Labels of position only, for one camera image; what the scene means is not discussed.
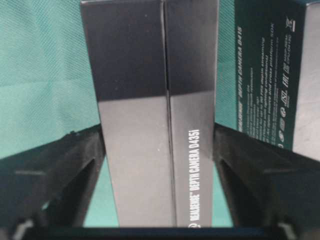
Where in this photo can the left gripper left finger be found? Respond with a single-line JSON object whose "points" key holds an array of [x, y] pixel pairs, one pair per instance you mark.
{"points": [[50, 185]]}

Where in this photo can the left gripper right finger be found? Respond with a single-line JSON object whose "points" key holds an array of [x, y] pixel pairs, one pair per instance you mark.
{"points": [[268, 186]]}

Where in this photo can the black RealSense box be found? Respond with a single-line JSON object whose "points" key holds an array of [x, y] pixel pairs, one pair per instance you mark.
{"points": [[268, 84], [154, 69]]}

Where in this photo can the green table cloth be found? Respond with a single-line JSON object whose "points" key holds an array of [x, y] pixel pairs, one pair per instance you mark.
{"points": [[46, 86]]}

